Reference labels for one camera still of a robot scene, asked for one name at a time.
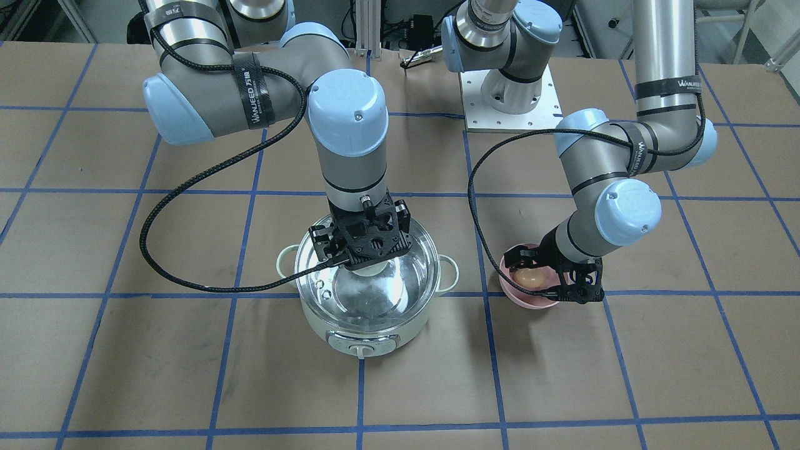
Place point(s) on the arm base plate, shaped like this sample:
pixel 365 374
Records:
pixel 493 103

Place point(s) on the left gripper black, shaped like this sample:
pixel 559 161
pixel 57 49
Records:
pixel 552 245

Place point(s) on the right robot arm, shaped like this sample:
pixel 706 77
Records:
pixel 230 66

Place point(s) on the pale green steel pot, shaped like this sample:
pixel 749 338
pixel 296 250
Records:
pixel 383 342

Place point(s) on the brown egg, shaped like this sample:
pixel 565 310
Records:
pixel 532 279

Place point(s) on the pink bowl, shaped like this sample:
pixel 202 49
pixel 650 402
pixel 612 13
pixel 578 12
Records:
pixel 526 300

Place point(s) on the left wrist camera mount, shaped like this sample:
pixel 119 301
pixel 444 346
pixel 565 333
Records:
pixel 580 283

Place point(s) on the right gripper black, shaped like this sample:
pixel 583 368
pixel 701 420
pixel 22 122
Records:
pixel 322 244

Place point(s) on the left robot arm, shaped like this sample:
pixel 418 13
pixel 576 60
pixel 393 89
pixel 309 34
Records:
pixel 601 159

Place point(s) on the aluminium frame post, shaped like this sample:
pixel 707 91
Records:
pixel 369 28

